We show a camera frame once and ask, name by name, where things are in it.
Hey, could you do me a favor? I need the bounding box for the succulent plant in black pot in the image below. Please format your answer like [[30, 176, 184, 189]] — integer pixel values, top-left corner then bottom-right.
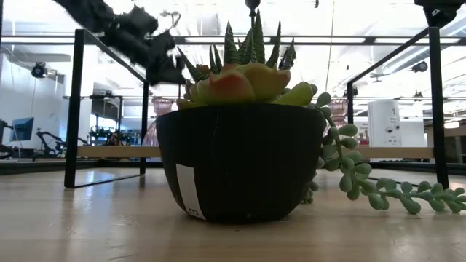
[[155, 7, 466, 223]]

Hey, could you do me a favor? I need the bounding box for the white printed banner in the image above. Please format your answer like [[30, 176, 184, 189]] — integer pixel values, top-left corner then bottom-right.
[[366, 100, 403, 148]]

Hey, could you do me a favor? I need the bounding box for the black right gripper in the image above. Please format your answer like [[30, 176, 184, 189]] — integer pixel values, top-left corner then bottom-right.
[[414, 0, 466, 29]]

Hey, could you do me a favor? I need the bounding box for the black aluminium rig frame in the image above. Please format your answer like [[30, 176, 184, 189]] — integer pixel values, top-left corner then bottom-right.
[[0, 159, 466, 176]]

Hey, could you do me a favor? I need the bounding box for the pink ribbed glass candle holder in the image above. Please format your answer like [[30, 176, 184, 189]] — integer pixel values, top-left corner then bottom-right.
[[141, 97, 175, 148], [328, 98, 350, 129]]

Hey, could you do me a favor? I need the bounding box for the blue monitor screen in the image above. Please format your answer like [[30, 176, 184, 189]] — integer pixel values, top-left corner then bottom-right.
[[9, 116, 35, 142]]

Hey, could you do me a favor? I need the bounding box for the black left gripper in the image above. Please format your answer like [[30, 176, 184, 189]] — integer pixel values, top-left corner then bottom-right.
[[108, 5, 187, 87]]

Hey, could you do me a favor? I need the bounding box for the wooden shelf riser black frame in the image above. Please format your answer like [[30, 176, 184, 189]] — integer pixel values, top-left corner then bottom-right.
[[64, 27, 449, 189]]

